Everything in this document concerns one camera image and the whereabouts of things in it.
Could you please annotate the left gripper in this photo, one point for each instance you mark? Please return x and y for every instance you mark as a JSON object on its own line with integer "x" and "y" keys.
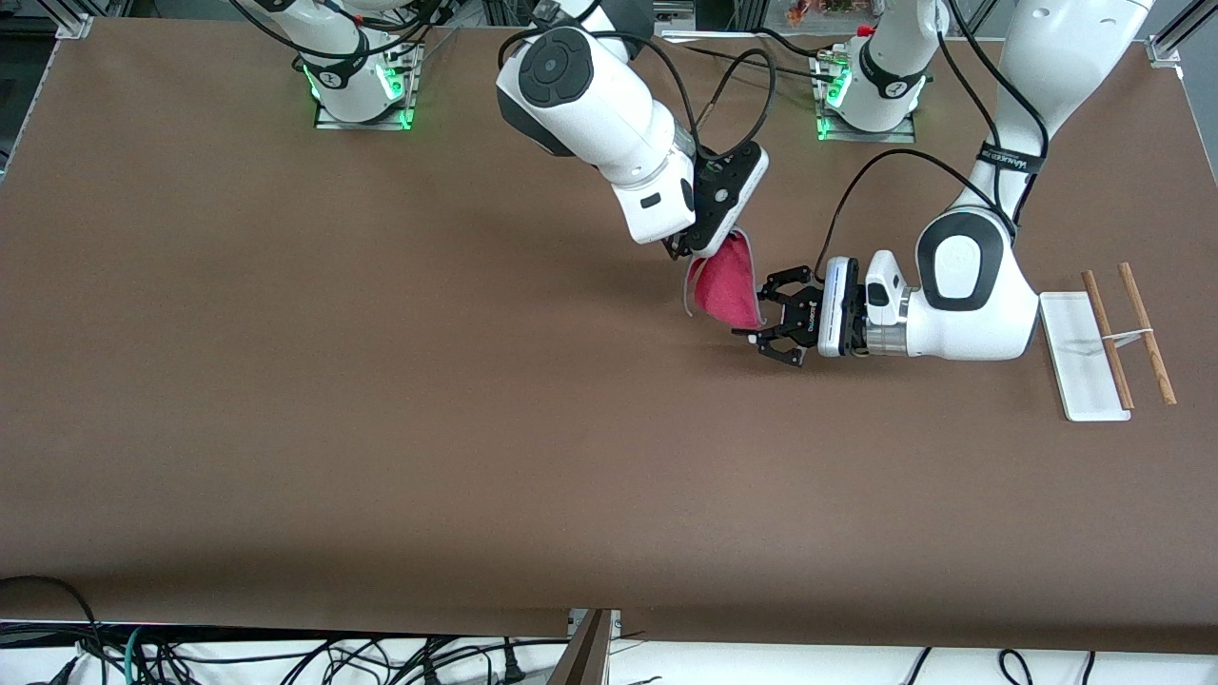
{"x": 805, "y": 315}

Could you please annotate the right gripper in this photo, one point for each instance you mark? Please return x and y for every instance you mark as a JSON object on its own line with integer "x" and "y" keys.
{"x": 677, "y": 249}

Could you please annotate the pink and grey towel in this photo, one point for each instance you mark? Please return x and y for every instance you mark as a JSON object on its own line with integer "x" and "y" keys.
{"x": 728, "y": 285}

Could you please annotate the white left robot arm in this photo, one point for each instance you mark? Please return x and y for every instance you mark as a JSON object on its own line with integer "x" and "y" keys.
{"x": 980, "y": 304}

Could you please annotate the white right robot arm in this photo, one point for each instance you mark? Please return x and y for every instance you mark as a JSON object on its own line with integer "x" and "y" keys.
{"x": 580, "y": 95}

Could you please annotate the white base wooden towel rack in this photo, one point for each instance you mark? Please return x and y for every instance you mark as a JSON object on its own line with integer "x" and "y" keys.
{"x": 1080, "y": 371}

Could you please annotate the orange background object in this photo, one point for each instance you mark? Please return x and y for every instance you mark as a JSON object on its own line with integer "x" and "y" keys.
{"x": 799, "y": 11}

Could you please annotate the brown table cover sheet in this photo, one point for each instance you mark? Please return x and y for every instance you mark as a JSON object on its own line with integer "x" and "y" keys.
{"x": 381, "y": 381}

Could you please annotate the brown wooden beam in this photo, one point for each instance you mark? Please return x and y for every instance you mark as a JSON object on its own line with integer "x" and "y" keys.
{"x": 585, "y": 656}

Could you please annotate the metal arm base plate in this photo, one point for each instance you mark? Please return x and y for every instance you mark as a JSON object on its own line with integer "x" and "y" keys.
{"x": 894, "y": 136}
{"x": 381, "y": 122}

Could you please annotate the aluminium frame corner bracket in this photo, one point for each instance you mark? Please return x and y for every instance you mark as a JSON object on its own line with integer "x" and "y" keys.
{"x": 1163, "y": 49}
{"x": 76, "y": 27}

